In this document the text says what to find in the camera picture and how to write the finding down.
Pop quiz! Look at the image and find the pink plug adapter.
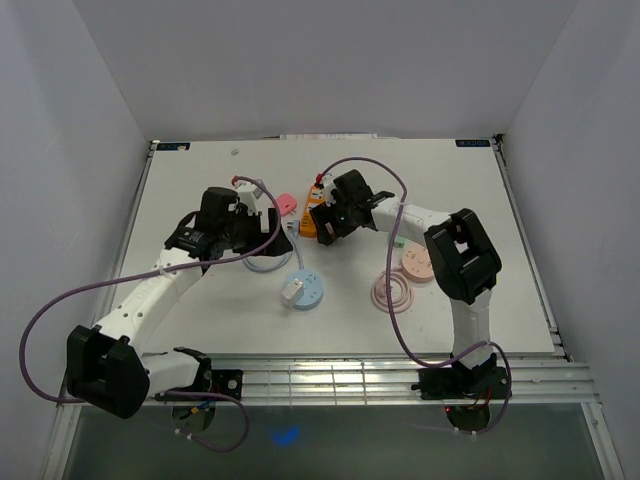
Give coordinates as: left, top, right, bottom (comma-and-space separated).
276, 193, 298, 216

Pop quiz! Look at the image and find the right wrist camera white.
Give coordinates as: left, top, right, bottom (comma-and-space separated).
314, 172, 336, 206

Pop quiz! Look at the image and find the white charger plug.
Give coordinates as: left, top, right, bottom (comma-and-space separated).
280, 278, 305, 308

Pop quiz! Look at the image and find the left black corner label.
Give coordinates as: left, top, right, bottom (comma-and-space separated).
155, 142, 191, 151

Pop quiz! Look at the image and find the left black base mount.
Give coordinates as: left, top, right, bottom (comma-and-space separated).
154, 369, 244, 402

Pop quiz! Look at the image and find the pink coiled socket cord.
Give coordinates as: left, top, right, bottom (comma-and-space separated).
370, 266, 415, 315

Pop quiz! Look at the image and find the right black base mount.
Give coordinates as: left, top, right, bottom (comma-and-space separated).
411, 367, 511, 400

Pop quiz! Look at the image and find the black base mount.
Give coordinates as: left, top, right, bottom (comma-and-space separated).
154, 369, 244, 402
411, 367, 511, 400

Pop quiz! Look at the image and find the orange power strip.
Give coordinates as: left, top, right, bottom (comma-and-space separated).
299, 184, 324, 238

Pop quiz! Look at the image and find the right black corner label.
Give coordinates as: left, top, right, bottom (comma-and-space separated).
455, 139, 491, 148

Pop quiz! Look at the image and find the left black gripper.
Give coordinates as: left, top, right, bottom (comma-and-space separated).
219, 208, 291, 257

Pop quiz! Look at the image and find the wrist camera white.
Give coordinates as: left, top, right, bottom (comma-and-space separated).
314, 172, 336, 206
231, 176, 264, 216

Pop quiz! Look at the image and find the aluminium frame rail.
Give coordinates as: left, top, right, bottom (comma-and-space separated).
57, 357, 601, 407

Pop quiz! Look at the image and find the blue round power socket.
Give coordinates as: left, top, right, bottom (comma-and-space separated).
283, 268, 324, 311

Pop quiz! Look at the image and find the pink round power socket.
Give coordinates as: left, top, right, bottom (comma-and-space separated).
400, 245, 435, 284

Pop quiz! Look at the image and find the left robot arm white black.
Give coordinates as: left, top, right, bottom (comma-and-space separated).
66, 182, 293, 419

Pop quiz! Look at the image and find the black corner label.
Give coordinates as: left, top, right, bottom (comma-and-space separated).
455, 139, 491, 148
155, 142, 191, 151

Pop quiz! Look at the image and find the green charger plug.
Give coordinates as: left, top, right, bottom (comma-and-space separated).
393, 236, 406, 248

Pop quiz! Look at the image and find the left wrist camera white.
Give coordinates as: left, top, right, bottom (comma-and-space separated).
231, 176, 264, 216

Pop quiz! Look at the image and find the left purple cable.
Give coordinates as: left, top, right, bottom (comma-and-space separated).
18, 174, 281, 454

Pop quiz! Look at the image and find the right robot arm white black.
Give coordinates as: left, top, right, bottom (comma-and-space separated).
310, 170, 511, 400

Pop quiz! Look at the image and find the purple cable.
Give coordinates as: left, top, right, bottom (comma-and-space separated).
322, 157, 514, 435
18, 174, 281, 454

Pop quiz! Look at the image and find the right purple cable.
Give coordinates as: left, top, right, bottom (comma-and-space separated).
322, 157, 514, 435

